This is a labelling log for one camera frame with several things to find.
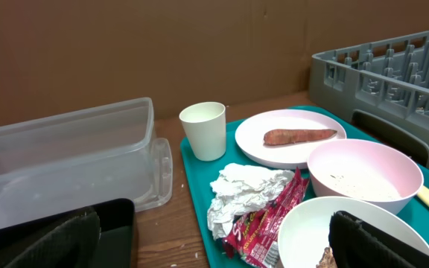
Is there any white napkin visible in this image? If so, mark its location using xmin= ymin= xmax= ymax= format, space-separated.
xmin=207 ymin=163 xmax=294 ymax=240

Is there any red snack wrapper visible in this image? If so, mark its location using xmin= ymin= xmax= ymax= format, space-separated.
xmin=222 ymin=169 xmax=309 ymax=268

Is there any clear plastic bin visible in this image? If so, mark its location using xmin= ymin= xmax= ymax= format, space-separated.
xmin=0 ymin=98 xmax=173 ymax=229

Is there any white bowl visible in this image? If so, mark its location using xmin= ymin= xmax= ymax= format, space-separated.
xmin=278 ymin=196 xmax=429 ymax=268

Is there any pink bowl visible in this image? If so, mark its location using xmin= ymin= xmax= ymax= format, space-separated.
xmin=307 ymin=138 xmax=425 ymax=214

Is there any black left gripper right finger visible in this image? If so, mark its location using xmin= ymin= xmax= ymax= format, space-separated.
xmin=328 ymin=211 xmax=429 ymax=268

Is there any cream plastic cup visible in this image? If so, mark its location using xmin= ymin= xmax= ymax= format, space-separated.
xmin=179 ymin=102 xmax=226 ymax=162

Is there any grey dishwasher rack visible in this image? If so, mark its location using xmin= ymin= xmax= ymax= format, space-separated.
xmin=309 ymin=31 xmax=429 ymax=168

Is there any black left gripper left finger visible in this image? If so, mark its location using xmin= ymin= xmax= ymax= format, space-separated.
xmin=5 ymin=207 xmax=101 ymax=268

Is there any pink plate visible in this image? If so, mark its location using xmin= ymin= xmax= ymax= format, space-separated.
xmin=235 ymin=109 xmax=347 ymax=170

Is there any brown food scrap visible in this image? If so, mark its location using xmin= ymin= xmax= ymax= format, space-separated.
xmin=316 ymin=247 xmax=337 ymax=268

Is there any teal serving tray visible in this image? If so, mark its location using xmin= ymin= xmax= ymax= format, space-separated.
xmin=180 ymin=106 xmax=429 ymax=268

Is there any orange carrot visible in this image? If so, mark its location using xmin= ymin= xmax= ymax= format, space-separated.
xmin=264 ymin=129 xmax=337 ymax=146

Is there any black tray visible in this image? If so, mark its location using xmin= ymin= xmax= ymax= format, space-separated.
xmin=0 ymin=199 xmax=138 ymax=268

